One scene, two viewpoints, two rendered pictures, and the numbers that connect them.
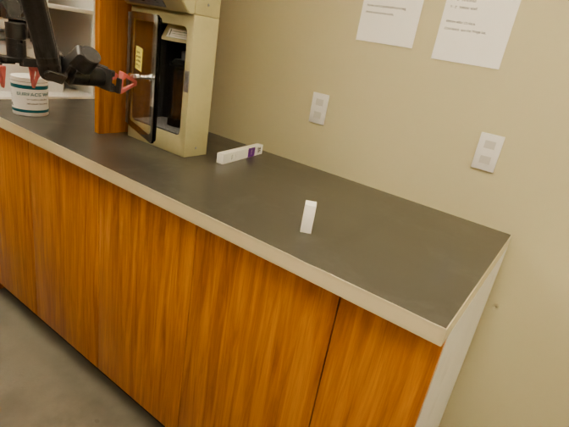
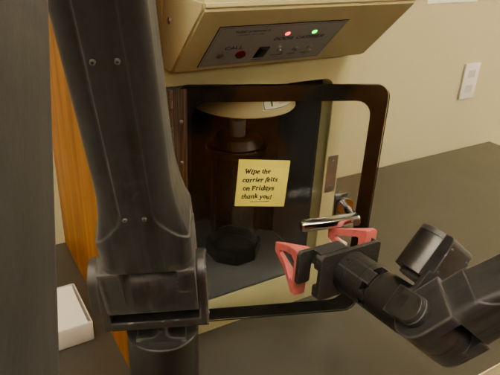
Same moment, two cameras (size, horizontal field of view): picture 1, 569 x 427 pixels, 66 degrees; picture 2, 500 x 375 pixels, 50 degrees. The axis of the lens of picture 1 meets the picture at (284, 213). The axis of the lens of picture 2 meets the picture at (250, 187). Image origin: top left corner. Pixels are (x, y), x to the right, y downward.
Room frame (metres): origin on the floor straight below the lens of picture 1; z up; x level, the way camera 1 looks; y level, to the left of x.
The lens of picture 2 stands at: (1.27, 1.22, 1.59)
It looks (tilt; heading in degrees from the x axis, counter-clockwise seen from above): 27 degrees down; 296
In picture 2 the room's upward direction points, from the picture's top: 3 degrees clockwise
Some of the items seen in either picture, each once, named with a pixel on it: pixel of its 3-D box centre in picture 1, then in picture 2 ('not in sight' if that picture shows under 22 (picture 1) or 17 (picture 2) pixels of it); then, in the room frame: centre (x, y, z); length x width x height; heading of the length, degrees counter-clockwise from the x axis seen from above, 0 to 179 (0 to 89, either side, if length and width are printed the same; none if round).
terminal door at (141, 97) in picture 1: (141, 75); (276, 213); (1.54, 0.56, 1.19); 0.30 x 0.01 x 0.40; 37
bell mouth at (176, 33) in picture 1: (186, 34); not in sight; (1.66, 0.45, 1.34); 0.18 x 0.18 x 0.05
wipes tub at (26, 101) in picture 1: (30, 94); not in sight; (1.76, 1.09, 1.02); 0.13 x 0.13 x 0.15
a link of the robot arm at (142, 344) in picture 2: (17, 30); (164, 343); (1.48, 0.95, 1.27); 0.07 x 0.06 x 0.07; 122
